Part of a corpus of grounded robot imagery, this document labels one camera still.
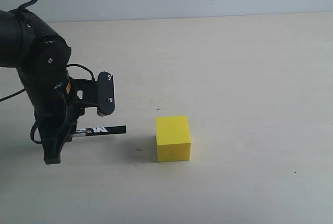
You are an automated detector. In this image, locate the black thin cable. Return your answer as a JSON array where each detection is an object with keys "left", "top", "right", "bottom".
[{"left": 0, "top": 64, "right": 96, "bottom": 145}]

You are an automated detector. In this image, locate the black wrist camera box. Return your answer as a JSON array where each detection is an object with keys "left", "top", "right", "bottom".
[{"left": 97, "top": 71, "right": 116, "bottom": 117}]

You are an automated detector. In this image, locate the black and white marker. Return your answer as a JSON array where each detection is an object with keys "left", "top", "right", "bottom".
[{"left": 72, "top": 126, "right": 126, "bottom": 138}]

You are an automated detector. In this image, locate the yellow cube block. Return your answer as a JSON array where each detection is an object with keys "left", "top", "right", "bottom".
[{"left": 156, "top": 116, "right": 191, "bottom": 163}]

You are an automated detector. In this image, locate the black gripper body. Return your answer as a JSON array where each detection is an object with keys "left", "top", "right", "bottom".
[{"left": 32, "top": 77, "right": 97, "bottom": 140}]

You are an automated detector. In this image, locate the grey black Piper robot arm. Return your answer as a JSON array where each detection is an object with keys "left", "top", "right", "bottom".
[{"left": 1, "top": 10, "right": 97, "bottom": 165}]

